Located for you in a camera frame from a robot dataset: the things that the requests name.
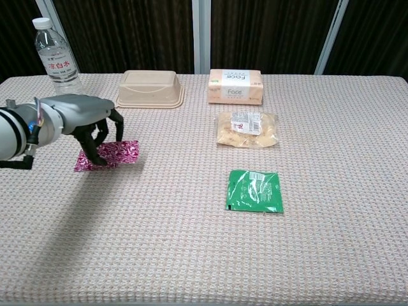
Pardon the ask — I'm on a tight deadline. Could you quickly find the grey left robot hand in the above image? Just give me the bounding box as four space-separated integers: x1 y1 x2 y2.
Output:
40 93 125 166

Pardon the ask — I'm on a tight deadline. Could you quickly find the magenta patterned packet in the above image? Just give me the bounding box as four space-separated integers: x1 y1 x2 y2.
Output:
94 140 140 165

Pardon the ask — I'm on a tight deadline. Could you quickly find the clear plastic water bottle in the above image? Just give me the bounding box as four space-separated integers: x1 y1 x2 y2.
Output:
31 17 85 96

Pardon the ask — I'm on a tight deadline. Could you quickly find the beige lidded food container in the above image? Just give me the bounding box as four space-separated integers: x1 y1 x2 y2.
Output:
114 69 186 110

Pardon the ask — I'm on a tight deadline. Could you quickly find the dark corrugated partition panel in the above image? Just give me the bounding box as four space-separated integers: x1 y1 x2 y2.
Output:
323 0 408 84
52 0 194 75
210 0 339 75
0 0 48 84

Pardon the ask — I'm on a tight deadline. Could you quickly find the peach facial tissue pack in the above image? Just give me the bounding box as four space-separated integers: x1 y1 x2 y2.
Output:
208 68 265 105

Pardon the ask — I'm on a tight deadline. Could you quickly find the clear bag of snacks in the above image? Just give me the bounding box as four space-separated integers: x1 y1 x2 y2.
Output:
215 111 279 148

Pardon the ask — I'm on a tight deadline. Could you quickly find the pink woven tablecloth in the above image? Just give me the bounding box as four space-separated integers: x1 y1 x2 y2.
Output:
0 73 408 306

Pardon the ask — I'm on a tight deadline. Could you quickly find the green foil sachet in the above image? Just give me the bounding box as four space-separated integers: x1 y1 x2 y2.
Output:
225 169 284 214

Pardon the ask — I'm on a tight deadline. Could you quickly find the grey partition post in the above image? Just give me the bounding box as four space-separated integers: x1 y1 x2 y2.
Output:
313 0 349 76
34 0 81 75
191 0 212 75

